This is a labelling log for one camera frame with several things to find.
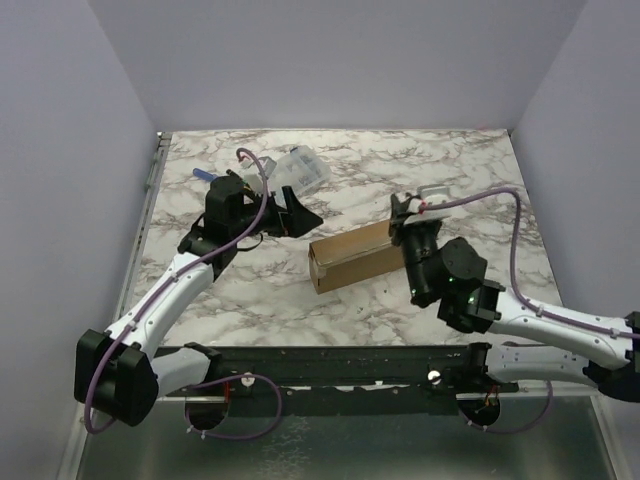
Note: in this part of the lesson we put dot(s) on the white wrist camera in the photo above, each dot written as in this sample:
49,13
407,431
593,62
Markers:
253,180
423,205

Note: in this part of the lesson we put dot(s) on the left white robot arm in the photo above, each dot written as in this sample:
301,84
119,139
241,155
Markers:
118,371

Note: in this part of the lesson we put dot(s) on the clear plastic organizer box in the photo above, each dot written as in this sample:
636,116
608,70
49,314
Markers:
301,169

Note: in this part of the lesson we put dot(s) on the brown cardboard express box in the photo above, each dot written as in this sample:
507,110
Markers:
351,257

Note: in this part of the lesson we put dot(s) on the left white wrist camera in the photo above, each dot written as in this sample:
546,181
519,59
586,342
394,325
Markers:
253,180

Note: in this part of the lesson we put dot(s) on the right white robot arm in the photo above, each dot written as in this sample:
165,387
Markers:
563,344

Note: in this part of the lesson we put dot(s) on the blue handled screwdriver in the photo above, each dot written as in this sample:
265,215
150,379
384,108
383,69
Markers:
204,175

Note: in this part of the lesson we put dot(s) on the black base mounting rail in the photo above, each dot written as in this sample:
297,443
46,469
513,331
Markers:
262,382

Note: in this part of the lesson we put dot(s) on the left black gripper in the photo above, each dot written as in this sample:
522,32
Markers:
296,220

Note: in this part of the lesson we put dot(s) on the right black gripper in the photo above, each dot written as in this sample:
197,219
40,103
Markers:
407,226

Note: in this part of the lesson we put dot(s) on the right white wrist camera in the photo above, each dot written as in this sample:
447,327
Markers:
423,205

